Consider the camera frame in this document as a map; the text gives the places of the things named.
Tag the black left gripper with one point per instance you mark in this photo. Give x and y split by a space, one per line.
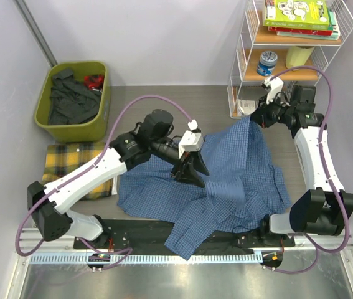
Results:
186 172

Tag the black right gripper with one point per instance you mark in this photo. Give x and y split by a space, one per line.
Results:
261 115

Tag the blue checked long sleeve shirt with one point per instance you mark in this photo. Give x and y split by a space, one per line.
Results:
243 186

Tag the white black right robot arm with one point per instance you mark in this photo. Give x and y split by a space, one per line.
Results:
320 209

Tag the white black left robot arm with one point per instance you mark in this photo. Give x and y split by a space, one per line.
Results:
50 204

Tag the white folded paper booklet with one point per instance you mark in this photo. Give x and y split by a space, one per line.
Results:
246 107

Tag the blue white round tin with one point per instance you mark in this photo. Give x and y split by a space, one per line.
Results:
267 63

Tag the pale yellow faceted vase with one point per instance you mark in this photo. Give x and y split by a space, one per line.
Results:
298 56

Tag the red book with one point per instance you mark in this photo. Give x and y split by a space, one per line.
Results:
312 32

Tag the olive green plastic bin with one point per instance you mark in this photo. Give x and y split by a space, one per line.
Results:
93 130

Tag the red black garment in bin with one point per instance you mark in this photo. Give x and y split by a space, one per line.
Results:
94 81

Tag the folded yellow plaid shirt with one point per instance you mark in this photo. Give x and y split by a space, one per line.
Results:
62 159

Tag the dark grey shirt in bin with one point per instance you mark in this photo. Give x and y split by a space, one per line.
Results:
71 102

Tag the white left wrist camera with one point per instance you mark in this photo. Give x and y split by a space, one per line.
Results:
192 140

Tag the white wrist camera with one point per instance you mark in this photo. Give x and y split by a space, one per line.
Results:
272 87
192 140

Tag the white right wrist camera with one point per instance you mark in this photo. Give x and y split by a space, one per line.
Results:
272 87

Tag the white wire shelf rack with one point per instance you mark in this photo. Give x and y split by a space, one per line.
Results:
296 40

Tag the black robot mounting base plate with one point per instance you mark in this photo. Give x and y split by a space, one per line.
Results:
151 235

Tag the white slotted cable duct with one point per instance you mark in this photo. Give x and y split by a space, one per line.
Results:
83 257

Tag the aluminium extrusion rail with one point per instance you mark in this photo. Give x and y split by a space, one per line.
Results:
30 237

